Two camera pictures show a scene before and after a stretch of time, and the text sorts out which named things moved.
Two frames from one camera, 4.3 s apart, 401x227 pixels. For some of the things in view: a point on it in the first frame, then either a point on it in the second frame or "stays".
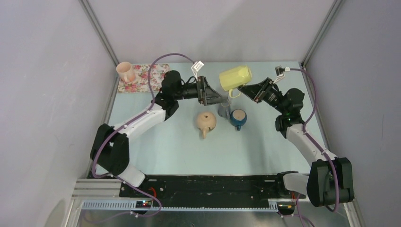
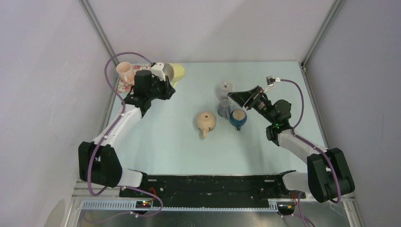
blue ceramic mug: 238,117 stays
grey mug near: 224,111 stays
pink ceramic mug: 125,70 stays
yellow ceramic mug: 231,79 to 174,72
